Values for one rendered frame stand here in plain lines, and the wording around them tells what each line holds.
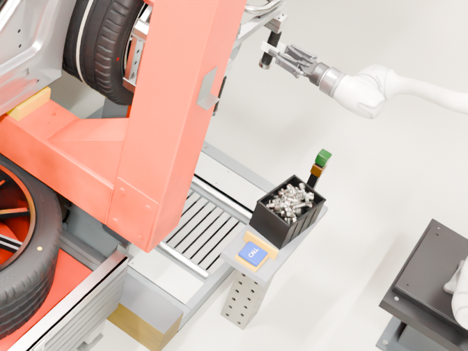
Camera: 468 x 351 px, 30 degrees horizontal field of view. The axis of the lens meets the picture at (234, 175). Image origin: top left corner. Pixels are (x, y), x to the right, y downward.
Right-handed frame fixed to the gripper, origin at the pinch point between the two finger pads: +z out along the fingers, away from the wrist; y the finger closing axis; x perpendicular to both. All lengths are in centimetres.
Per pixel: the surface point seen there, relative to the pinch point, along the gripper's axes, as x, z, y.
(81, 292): -44, 0, -91
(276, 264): -38, -41, -45
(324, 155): -17.1, -33.7, -13.1
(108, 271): -44, -2, -79
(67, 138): -10, 24, -74
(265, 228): -34, -31, -38
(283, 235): -31, -37, -39
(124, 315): -75, -6, -69
